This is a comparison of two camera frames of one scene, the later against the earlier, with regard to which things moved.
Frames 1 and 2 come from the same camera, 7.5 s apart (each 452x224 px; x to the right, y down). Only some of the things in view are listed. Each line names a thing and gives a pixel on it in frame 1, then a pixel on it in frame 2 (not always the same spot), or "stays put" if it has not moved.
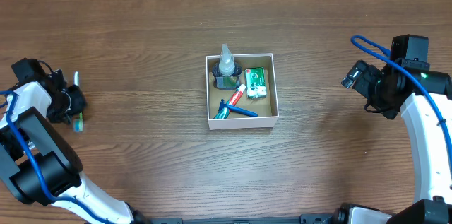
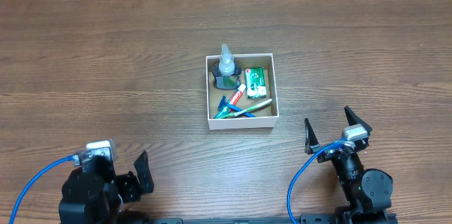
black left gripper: x=81 y=102 → x=126 y=181
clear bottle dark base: x=227 y=73 stays put
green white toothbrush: x=78 y=124 → x=248 y=109
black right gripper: x=369 y=76 → x=313 y=143
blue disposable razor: x=236 y=109 stays put
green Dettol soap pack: x=256 y=83 stays put
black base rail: x=304 y=219 stays put
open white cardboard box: x=241 y=92 stays put
